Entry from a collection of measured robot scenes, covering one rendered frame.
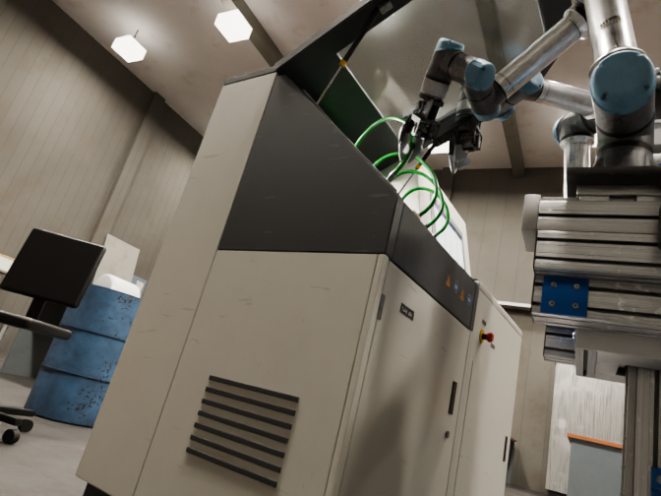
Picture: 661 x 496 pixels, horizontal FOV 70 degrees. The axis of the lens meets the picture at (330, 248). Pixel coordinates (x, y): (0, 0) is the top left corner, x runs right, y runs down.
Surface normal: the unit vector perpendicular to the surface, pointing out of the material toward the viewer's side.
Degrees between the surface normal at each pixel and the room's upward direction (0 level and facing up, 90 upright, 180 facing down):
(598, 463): 90
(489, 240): 90
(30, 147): 90
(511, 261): 90
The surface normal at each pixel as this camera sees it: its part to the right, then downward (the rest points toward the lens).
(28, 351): 0.86, 0.05
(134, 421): -0.52, -0.40
